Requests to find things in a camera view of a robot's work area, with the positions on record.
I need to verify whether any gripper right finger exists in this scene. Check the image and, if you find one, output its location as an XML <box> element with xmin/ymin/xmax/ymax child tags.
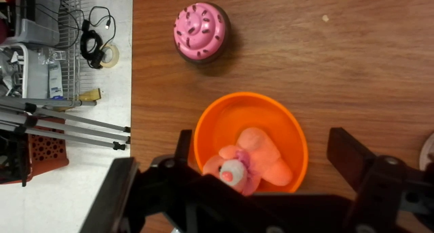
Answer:
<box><xmin>327</xmin><ymin>127</ymin><xmax>434</xmax><ymax>233</ymax></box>

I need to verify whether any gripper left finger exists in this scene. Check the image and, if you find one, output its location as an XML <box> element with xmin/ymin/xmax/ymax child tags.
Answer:
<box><xmin>80</xmin><ymin>130</ymin><xmax>253</xmax><ymax>233</ymax></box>

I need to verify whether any white round object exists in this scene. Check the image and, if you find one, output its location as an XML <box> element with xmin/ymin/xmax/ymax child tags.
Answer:
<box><xmin>419</xmin><ymin>133</ymin><xmax>434</xmax><ymax>171</ymax></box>

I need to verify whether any orange plastic bowl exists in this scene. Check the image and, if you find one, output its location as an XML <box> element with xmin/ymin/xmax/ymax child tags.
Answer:
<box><xmin>193</xmin><ymin>92</ymin><xmax>309</xmax><ymax>194</ymax></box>

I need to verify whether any pink plush toy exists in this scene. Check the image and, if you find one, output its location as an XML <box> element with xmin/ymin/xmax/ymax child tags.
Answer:
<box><xmin>202</xmin><ymin>127</ymin><xmax>293</xmax><ymax>196</ymax></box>

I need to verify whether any stand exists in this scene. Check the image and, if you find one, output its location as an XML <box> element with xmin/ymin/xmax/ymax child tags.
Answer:
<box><xmin>0</xmin><ymin>96</ymin><xmax>131</xmax><ymax>151</ymax></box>

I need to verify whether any yellow tool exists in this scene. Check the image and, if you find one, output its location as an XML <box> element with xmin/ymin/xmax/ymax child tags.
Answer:
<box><xmin>54</xmin><ymin>88</ymin><xmax>102</xmax><ymax>112</ymax></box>

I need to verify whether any orange perforated basket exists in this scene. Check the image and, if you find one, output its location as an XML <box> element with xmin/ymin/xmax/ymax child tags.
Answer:
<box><xmin>0</xmin><ymin>117</ymin><xmax>70</xmax><ymax>185</ymax></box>

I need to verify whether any roll of clear tape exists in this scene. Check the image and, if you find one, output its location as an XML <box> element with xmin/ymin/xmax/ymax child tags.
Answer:
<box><xmin>100</xmin><ymin>44</ymin><xmax>120</xmax><ymax>69</ymax></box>

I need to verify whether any white and blue packet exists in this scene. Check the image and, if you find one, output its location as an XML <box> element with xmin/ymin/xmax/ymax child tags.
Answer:
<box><xmin>47</xmin><ymin>61</ymin><xmax>64</xmax><ymax>99</ymax></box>

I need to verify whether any pink toy cupcake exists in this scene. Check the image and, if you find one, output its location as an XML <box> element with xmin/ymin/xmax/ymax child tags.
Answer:
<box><xmin>173</xmin><ymin>2</ymin><xmax>233</xmax><ymax>64</ymax></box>

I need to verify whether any white plastic basket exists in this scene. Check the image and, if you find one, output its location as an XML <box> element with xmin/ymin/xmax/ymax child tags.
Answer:
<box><xmin>0</xmin><ymin>43</ymin><xmax>50</xmax><ymax>99</ymax></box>

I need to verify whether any grey plastic bin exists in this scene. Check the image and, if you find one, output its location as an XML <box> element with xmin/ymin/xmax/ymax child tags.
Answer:
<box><xmin>1</xmin><ymin>0</ymin><xmax>61</xmax><ymax>47</ymax></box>

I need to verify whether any white wire rack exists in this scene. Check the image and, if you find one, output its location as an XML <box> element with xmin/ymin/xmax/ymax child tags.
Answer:
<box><xmin>54</xmin><ymin>0</ymin><xmax>84</xmax><ymax>100</ymax></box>

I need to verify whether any black cable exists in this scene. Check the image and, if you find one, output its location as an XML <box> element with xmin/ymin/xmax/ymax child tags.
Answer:
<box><xmin>79</xmin><ymin>6</ymin><xmax>116</xmax><ymax>70</ymax></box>

